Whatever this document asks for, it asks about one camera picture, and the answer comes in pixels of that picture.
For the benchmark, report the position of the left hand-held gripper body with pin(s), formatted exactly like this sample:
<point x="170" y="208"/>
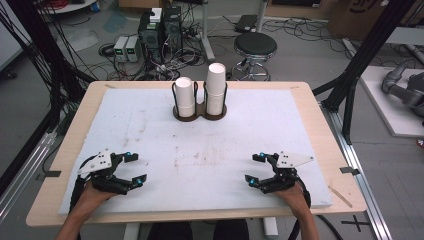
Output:
<point x="100" y="166"/>

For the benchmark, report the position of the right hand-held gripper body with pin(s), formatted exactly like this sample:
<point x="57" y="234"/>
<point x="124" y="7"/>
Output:
<point x="286" y="170"/>

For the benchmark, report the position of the dark double cup holder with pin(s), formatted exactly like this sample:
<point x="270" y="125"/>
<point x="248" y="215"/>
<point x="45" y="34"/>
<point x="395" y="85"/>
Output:
<point x="200" y="115"/>

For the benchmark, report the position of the tall stack of paper cups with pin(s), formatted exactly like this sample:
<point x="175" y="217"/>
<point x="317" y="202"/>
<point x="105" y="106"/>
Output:
<point x="215" y="86"/>

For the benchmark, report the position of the person's right hand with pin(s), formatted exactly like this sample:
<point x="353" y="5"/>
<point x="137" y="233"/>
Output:
<point x="295" y="200"/>

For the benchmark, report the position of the person's left hand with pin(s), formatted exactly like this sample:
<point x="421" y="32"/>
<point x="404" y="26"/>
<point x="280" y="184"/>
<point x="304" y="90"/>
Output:
<point x="91" y="200"/>

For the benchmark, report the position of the black tape piece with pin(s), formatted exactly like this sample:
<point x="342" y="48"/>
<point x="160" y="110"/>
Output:
<point x="350" y="170"/>
<point x="50" y="174"/>

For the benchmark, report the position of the light wooden table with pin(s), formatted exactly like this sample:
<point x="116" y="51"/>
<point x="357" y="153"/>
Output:
<point x="336" y="140"/>

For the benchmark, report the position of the thin wooden stick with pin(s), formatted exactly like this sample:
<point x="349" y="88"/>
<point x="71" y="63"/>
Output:
<point x="340" y="196"/>

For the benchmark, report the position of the white foam mat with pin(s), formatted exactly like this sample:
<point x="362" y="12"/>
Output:
<point x="200" y="146"/>

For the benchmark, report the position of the short stack of paper cups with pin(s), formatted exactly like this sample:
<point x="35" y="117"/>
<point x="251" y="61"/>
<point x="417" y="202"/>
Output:
<point x="185" y="95"/>

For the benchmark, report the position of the black tape cross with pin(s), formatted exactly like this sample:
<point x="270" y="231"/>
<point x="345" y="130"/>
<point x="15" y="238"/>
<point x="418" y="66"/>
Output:
<point x="356" y="222"/>

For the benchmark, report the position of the grey power supply unit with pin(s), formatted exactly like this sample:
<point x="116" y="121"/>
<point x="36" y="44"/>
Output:
<point x="132" y="48"/>
<point x="120" y="48"/>

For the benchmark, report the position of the black round stool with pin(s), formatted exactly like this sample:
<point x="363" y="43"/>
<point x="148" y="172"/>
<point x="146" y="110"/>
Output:
<point x="255" y="45"/>

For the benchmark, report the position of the white platform board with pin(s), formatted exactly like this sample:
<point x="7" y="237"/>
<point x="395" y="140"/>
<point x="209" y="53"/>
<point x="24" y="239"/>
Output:
<point x="383" y="103"/>

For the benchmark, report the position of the black computer tower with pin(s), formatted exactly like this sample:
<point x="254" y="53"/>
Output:
<point x="172" y="30"/>
<point x="150" y="38"/>

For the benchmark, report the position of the grey metal table leg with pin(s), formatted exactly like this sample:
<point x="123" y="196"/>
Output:
<point x="206" y="36"/>

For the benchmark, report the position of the black flat device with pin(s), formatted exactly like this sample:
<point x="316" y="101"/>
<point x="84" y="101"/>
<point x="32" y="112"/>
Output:
<point x="246" y="23"/>

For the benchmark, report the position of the small white box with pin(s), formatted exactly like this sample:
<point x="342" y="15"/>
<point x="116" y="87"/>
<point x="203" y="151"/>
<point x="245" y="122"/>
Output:
<point x="155" y="15"/>

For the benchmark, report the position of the brown cardboard box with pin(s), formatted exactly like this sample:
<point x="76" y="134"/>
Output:
<point x="353" y="16"/>

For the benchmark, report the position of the aluminium floor rail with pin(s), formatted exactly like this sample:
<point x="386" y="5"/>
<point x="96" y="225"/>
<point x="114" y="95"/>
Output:
<point x="23" y="173"/>
<point x="363" y="186"/>

